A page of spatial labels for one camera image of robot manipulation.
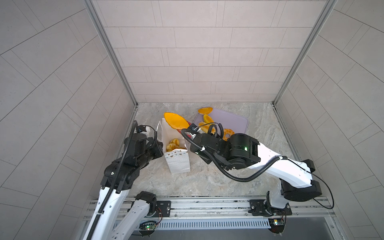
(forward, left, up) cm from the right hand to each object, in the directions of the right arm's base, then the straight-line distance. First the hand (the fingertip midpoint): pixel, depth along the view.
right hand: (202, 145), depth 60 cm
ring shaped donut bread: (+25, -18, -28) cm, 42 cm away
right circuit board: (-26, -33, -32) cm, 52 cm away
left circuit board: (-23, +26, -27) cm, 43 cm away
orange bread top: (+43, -5, -26) cm, 50 cm away
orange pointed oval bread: (+11, +10, +4) cm, 15 cm away
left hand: (+5, +15, -4) cm, 17 cm away
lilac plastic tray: (+38, 0, -28) cm, 47 cm away
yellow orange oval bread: (+35, -6, -26) cm, 44 cm away
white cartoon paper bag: (+1, +12, -15) cm, 19 cm away
